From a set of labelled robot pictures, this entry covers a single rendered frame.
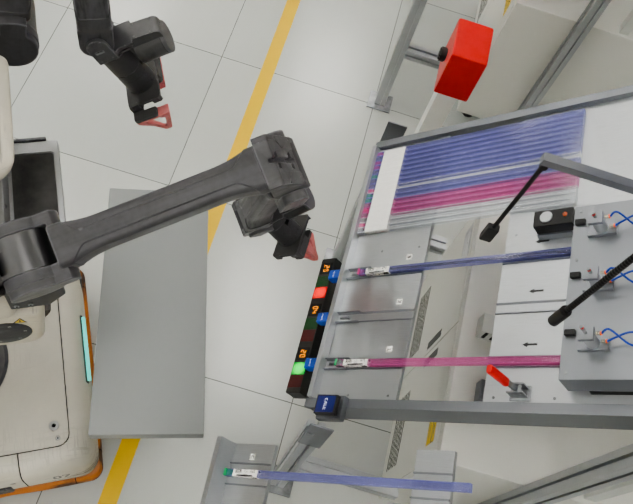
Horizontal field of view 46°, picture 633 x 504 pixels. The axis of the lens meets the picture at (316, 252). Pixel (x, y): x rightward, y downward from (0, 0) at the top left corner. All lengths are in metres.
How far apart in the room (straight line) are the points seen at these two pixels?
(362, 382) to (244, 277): 1.00
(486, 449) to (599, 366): 0.56
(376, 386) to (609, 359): 0.47
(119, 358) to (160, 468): 0.62
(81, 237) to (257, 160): 0.26
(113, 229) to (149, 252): 0.76
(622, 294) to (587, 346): 0.11
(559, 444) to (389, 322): 0.52
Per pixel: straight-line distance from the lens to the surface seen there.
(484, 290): 1.90
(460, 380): 1.79
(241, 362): 2.35
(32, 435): 2.03
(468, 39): 2.12
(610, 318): 1.31
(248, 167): 1.02
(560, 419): 1.34
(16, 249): 1.08
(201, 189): 1.03
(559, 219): 1.46
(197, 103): 2.79
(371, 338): 1.57
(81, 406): 2.03
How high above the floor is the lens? 2.23
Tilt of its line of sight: 62 degrees down
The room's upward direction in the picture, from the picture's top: 21 degrees clockwise
